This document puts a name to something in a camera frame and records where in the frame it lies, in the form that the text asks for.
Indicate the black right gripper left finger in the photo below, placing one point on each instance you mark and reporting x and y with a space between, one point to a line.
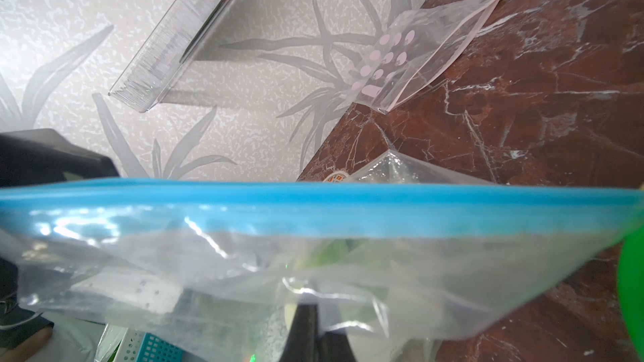
302 341

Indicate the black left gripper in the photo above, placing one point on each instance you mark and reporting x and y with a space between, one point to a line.
43 156

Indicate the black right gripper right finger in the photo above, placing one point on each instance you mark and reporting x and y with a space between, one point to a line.
335 347

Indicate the clear zip-top bag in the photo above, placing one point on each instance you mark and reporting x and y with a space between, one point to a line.
402 253
415 50

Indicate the chinese cabbage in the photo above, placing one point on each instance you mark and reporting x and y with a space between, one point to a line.
350 280

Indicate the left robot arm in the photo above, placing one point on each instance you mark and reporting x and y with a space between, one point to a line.
18 324

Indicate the green plastic basket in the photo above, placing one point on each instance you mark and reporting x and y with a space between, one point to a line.
630 288

